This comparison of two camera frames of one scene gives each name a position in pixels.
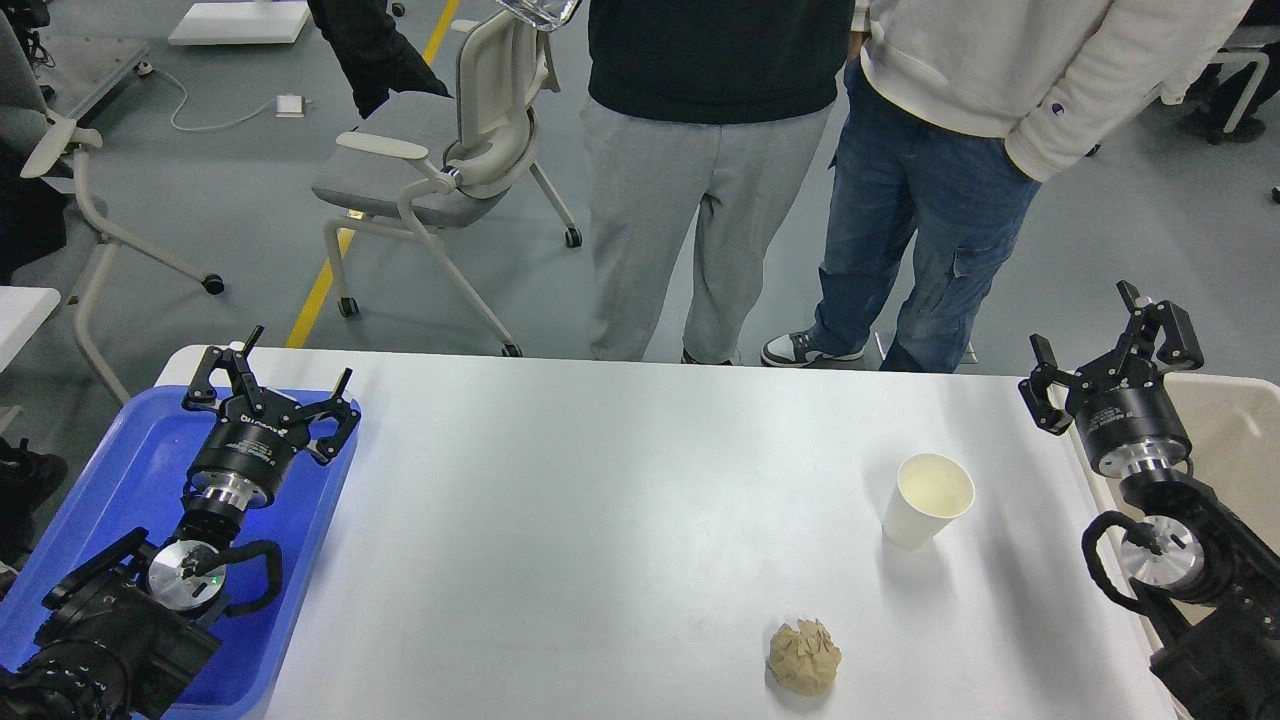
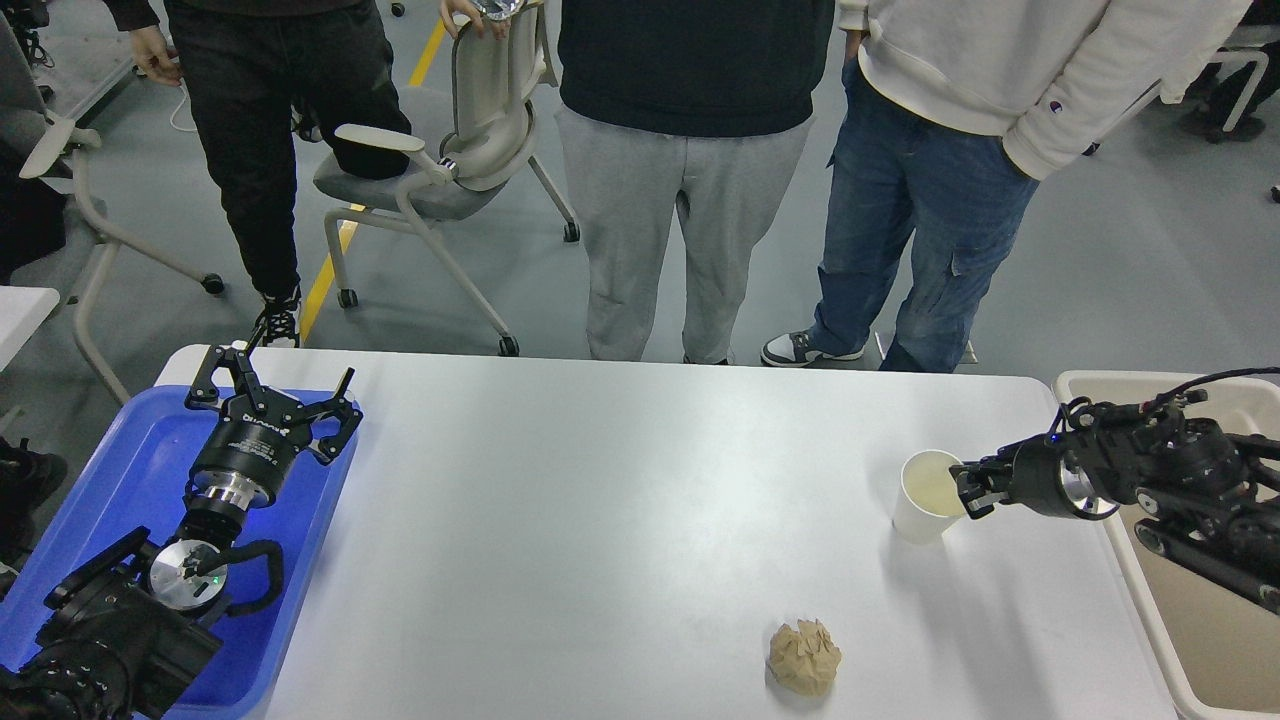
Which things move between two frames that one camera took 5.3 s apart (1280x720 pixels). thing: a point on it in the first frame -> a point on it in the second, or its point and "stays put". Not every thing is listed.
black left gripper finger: [324, 449] stays put
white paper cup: [929, 491] stays put
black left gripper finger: [201, 396] stays put
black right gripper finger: [1180, 349] -> [971, 474]
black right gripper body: [1125, 418] -> [1034, 478]
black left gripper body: [245, 460] stays put
